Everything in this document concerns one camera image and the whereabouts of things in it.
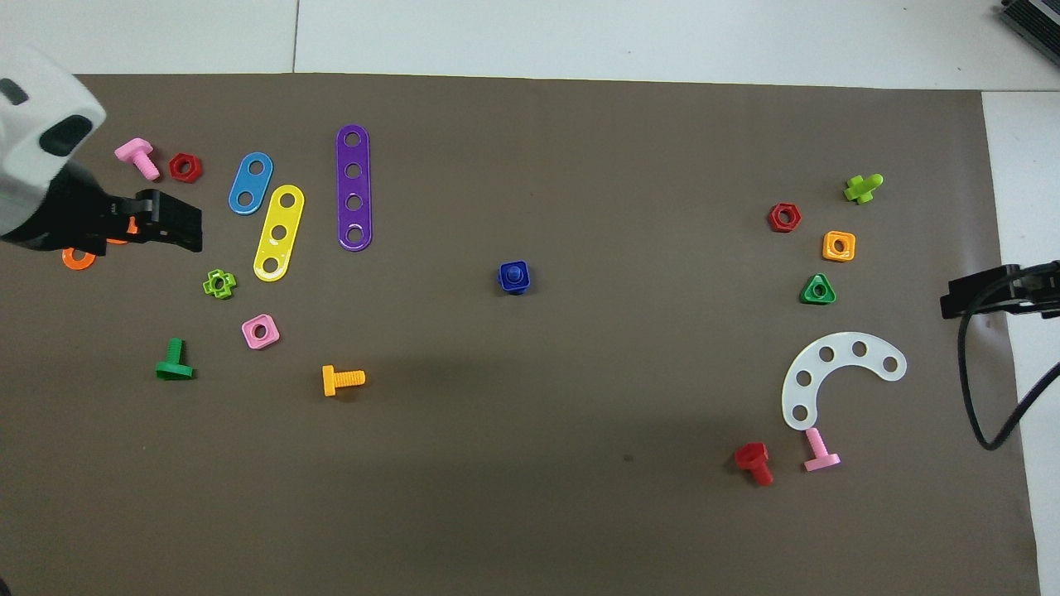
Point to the dark grey electronic device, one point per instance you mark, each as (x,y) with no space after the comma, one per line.
(1035,18)

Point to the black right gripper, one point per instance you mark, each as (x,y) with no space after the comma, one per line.
(1042,285)

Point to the red plastic bolt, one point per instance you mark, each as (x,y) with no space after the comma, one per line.
(752,458)

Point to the yellow three-hole plastic plate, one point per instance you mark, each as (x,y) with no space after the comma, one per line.
(280,248)

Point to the lime green plastic bolt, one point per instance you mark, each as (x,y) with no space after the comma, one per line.
(861,189)

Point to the red hexagonal plastic nut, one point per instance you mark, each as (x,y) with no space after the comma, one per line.
(185,167)
(774,218)

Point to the pink square plastic nut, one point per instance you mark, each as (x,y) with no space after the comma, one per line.
(251,329)

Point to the blue square plastic nut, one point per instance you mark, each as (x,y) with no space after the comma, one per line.
(504,285)

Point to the purple four-hole plastic plate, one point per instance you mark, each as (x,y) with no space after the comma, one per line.
(354,186)

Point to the dark green plastic bolt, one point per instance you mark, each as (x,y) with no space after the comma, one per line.
(174,367)

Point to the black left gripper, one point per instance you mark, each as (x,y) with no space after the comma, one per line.
(83,215)

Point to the white curved five-hole plate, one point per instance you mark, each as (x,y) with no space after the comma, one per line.
(843,352)

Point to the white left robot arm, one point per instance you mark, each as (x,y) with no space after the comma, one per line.
(33,124)

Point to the orange plastic bolt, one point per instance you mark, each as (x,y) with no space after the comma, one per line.
(341,380)

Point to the orange heart-shaped plastic plate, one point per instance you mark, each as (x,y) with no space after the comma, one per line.
(79,263)

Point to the orange square plastic nut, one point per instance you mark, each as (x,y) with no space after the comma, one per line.
(830,246)

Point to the green triangular plastic nut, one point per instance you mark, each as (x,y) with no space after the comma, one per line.
(818,296)

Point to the lime cross-shaped plastic nut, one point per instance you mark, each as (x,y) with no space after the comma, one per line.
(212,284)

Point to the blue two-hole plastic plate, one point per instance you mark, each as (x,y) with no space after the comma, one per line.
(245,197)

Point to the pink plastic bolt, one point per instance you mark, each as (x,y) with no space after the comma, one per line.
(139,156)
(820,457)

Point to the brown paper mat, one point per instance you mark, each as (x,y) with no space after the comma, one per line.
(530,348)

